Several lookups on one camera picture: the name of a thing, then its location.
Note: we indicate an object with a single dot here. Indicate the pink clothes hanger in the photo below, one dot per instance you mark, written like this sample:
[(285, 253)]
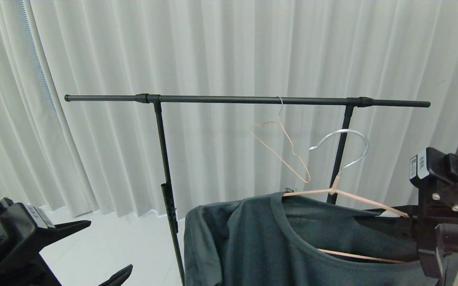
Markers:
[(335, 186), (280, 115)]

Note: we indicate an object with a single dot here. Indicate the black clothes rack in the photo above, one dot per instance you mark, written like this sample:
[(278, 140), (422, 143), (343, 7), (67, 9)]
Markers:
[(253, 99)]

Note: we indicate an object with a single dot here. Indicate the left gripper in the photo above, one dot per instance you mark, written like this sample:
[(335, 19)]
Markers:
[(22, 242)]

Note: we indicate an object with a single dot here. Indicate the white curtain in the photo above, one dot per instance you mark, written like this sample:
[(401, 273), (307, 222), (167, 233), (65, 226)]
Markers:
[(213, 47)]

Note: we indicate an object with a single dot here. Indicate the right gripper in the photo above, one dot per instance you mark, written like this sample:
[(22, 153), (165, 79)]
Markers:
[(427, 238)]

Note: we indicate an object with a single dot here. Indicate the dark grey T-shirt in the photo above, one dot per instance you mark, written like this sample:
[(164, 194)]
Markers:
[(253, 246)]

